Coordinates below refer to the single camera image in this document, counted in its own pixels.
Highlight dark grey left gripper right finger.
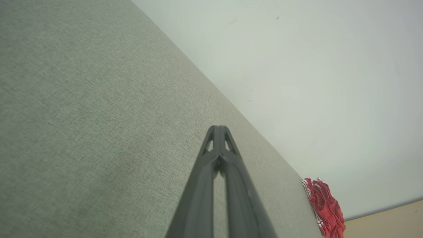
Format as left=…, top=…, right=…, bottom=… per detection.
left=218, top=125, right=278, bottom=238

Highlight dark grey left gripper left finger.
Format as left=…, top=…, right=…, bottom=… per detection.
left=165, top=125, right=219, bottom=238

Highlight red Bulls 23 jersey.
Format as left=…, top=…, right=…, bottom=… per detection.
left=301, top=178, right=346, bottom=238

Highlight red shorts with white stripe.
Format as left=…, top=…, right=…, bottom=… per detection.
left=311, top=178, right=346, bottom=237

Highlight grey fabric sofa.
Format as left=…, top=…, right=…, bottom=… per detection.
left=0, top=0, right=326, bottom=238

